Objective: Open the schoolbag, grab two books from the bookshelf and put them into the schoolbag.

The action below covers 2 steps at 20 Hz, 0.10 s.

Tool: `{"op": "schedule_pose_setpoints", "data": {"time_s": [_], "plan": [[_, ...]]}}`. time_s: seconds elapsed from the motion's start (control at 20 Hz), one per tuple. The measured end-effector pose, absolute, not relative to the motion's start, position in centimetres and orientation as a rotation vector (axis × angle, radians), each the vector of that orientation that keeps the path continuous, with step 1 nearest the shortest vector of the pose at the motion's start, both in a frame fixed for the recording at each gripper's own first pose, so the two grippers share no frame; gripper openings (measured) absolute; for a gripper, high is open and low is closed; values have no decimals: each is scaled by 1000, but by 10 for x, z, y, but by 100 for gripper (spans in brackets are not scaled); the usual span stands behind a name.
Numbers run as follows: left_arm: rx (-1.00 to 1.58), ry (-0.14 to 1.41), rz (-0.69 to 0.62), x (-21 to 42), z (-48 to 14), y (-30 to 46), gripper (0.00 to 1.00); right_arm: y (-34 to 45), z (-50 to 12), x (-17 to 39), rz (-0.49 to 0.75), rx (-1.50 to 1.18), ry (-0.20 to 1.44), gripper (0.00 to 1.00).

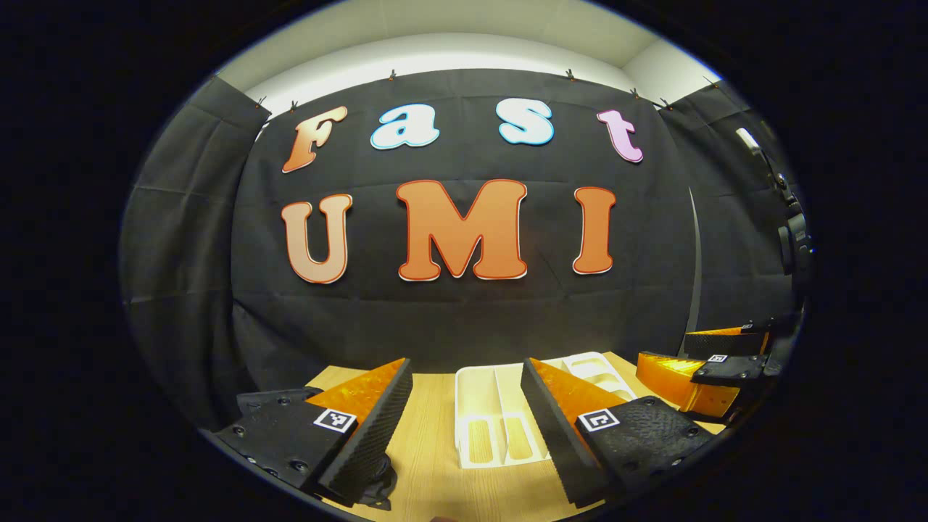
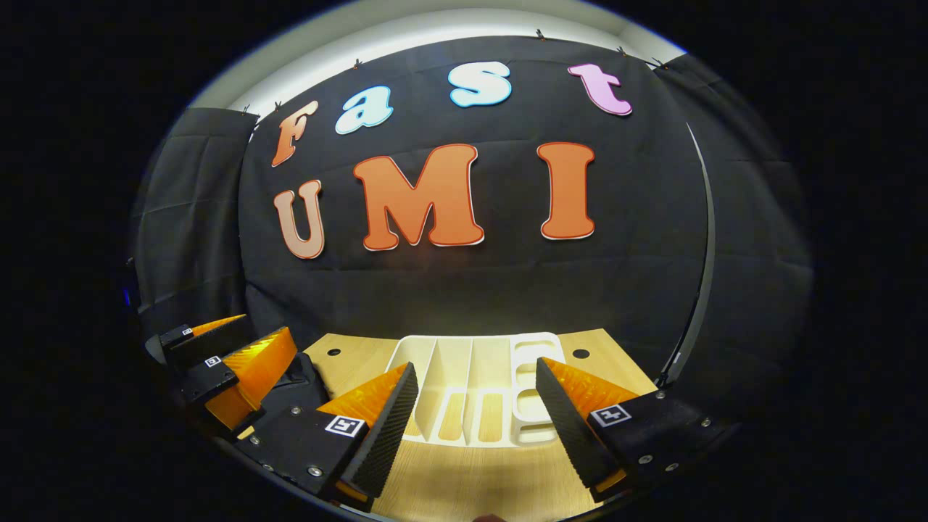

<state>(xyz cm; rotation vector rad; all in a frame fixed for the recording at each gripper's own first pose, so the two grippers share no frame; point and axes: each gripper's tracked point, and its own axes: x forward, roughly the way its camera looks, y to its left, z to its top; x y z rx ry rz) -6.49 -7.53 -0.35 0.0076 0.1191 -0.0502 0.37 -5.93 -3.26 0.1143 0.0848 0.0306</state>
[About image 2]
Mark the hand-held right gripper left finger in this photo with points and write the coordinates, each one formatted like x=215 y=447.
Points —
x=384 y=435

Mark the white bookshelf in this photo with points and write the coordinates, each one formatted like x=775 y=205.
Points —
x=471 y=377

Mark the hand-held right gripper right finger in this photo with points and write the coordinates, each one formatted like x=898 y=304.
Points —
x=569 y=428

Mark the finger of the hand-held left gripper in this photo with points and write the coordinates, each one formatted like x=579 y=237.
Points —
x=210 y=342
x=210 y=380

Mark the thin grey pole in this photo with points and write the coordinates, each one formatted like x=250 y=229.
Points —
x=707 y=239

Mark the black backdrop cloth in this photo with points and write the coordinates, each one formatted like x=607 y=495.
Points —
x=471 y=290

